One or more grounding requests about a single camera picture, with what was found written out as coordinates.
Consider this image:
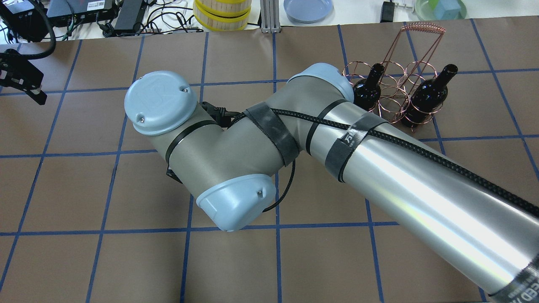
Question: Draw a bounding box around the green bowl with blocks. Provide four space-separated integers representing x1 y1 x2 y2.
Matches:
414 0 467 21

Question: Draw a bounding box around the dark wine bottle in basket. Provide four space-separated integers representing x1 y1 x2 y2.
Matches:
353 63 384 111

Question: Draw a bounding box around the aluminium frame post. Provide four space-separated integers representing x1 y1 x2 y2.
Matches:
260 0 281 33

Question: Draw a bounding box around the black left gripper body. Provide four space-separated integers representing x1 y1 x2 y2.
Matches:
0 49 44 94

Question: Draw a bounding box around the yellow rimmed wooden basket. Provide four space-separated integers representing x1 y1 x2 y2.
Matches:
192 0 252 31

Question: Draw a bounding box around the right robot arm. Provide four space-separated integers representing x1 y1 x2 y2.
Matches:
124 63 539 303

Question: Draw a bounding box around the black power adapter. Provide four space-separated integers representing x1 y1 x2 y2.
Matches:
379 0 395 23

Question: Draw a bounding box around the copper wire wine basket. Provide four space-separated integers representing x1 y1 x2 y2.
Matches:
367 21 446 133

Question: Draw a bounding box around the blue plate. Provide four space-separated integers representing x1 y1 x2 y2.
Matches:
283 0 334 24

